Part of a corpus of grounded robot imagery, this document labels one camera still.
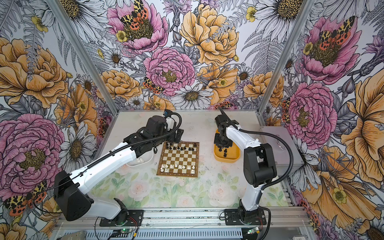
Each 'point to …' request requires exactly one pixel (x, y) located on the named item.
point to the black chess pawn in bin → (225, 155)
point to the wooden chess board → (179, 159)
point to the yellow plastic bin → (229, 155)
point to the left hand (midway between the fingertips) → (173, 132)
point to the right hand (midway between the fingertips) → (221, 148)
